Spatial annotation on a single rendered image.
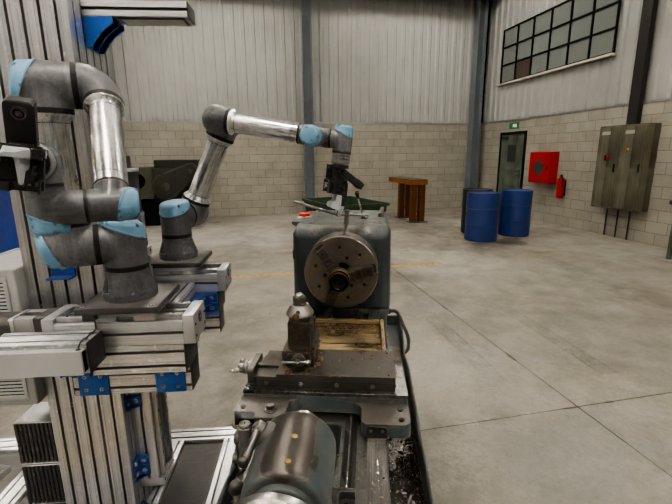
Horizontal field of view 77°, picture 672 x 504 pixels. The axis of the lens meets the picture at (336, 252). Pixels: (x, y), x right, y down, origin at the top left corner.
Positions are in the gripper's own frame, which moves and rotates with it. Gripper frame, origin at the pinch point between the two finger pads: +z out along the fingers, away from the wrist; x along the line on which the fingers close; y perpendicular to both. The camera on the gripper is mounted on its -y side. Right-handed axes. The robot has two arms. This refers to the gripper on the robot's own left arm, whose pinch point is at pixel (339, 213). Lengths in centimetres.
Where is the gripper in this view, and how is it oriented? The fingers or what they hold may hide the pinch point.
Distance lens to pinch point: 176.0
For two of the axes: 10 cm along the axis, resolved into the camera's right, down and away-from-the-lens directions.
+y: -9.3, -0.2, -3.7
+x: 3.5, 2.5, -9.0
